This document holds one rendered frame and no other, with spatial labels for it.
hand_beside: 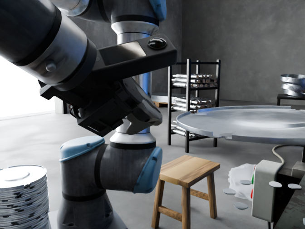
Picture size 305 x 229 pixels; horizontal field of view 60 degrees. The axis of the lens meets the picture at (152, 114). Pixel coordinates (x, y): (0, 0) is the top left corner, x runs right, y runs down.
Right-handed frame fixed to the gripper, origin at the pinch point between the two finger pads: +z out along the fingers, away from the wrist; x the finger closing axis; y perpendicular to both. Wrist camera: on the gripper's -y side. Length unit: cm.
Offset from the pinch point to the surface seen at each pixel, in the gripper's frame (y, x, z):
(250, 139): -9.8, 15.3, -7.6
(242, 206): -3.2, 17.4, 8.8
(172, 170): 29, -31, 88
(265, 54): -176, -373, 553
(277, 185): -9.5, 15.2, 18.6
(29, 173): 87, -53, 49
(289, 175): -13.1, 11.9, 31.7
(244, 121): -10.9, 9.4, 0.1
